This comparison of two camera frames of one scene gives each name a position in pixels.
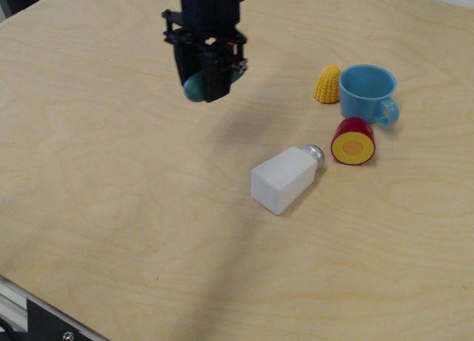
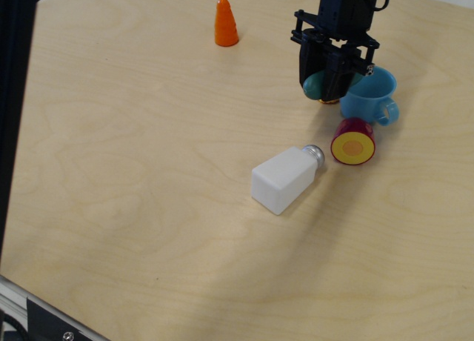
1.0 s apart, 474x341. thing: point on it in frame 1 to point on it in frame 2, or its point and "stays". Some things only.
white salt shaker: (278, 183) stays
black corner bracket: (43, 325) stays
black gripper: (209, 17) to (337, 41)
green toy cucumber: (194, 89) to (314, 84)
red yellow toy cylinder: (353, 141) stays
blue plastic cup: (365, 93) stays
